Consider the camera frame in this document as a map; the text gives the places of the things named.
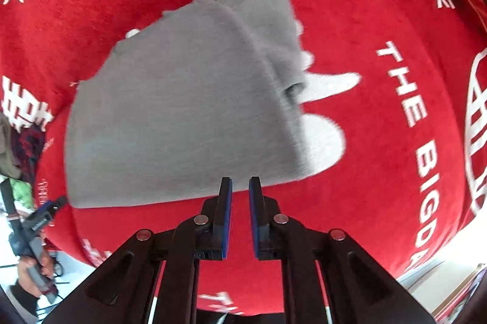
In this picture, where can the grey knit sweater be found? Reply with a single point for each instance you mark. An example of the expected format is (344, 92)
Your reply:
(171, 111)

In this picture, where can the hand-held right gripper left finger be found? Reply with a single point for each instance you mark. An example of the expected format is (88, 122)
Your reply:
(227, 217)

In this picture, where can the dark plaid cloth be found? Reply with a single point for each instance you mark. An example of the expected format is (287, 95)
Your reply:
(28, 153)

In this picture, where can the red printed blanket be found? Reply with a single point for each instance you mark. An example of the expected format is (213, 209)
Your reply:
(380, 156)

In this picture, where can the person's left hand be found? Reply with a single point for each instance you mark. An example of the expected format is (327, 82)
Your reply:
(26, 280)

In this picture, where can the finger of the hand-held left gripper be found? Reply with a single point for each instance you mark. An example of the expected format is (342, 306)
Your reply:
(53, 208)

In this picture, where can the olive grey cloth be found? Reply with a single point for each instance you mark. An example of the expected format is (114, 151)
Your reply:
(8, 145)

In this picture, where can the person's left forearm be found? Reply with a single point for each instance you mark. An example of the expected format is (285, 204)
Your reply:
(24, 299)

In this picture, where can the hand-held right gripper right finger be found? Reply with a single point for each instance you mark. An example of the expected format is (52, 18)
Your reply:
(255, 217)

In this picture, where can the green cloth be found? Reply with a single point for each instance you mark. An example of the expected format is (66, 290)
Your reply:
(21, 193)

